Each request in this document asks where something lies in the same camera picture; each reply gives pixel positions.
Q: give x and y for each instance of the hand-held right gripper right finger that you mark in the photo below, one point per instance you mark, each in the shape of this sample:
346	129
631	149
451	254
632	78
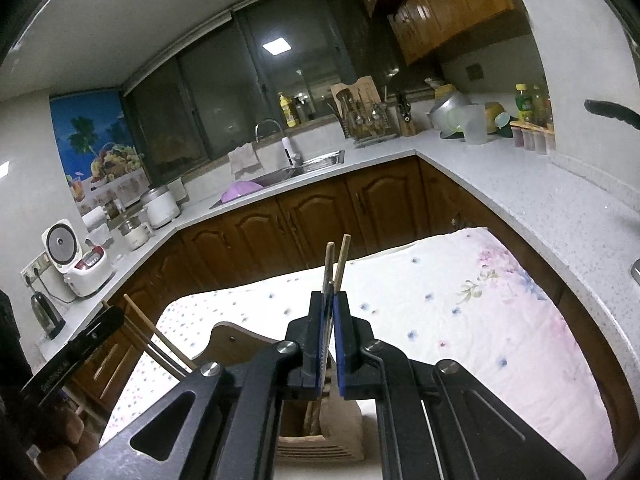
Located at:
342	350

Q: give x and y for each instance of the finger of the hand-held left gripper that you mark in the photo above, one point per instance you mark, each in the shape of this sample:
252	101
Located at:
100	325

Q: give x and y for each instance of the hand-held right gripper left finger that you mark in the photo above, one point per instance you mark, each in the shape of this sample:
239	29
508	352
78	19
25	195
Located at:
325	350

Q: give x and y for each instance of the wooden utensil holder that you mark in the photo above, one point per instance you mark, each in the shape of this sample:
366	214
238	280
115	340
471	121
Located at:
235	342

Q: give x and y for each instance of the person's left hand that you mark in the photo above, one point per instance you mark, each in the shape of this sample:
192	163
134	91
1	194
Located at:
65	435

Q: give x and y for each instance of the small steel pot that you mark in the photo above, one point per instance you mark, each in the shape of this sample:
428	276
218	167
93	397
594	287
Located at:
134	235

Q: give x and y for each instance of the paper towel roll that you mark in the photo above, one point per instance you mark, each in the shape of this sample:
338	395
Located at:
95	221

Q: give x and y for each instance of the floral tablecloth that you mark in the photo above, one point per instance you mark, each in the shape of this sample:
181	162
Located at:
450	320

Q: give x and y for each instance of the white round rice cooker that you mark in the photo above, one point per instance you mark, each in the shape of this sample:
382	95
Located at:
160	209

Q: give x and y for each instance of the purple plastic basin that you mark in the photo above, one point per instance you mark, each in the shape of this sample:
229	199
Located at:
242	191

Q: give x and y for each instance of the steel kitchen sink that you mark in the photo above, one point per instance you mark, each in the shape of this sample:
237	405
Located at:
310	165

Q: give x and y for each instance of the white faucet water filter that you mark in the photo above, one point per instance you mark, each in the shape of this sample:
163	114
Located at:
289	150

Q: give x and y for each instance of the hanging dish towel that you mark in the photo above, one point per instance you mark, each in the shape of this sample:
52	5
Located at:
245	160

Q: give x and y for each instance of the dish drying rack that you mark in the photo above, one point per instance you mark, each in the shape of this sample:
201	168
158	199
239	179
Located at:
367	122

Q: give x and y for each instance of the chrome sink faucet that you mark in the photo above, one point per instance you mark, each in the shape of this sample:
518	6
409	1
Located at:
267	124

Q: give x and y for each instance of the wooden knife block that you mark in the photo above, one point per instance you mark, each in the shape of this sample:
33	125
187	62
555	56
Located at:
407	120

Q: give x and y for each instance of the dark bottle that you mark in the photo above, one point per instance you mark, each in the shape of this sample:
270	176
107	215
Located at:
301	111

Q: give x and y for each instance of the yellow dish soap bottle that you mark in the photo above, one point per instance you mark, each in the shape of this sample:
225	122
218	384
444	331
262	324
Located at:
288	112

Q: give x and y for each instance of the metal cooking pot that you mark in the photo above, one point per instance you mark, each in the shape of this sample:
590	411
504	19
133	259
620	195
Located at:
447	112

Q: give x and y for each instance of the clear plastic pitcher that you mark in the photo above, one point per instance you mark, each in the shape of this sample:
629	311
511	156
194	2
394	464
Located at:
472	125

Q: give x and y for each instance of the wooden cutting board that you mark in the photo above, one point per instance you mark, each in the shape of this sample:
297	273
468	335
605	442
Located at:
357	90

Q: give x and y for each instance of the popsicle mould set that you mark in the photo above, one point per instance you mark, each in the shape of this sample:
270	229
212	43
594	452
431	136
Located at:
532	137

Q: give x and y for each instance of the dark kitchen window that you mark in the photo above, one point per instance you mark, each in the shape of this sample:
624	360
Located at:
240	75

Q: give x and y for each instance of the green yellow drink bottle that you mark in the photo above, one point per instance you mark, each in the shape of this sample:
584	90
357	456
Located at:
524	102

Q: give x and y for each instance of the black wok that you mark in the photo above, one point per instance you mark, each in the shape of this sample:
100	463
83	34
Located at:
610	112

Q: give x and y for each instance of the wall outlet strip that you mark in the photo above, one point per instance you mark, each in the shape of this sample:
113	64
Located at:
35	270

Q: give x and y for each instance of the tropical fruit wall poster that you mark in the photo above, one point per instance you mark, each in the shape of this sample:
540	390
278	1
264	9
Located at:
95	135

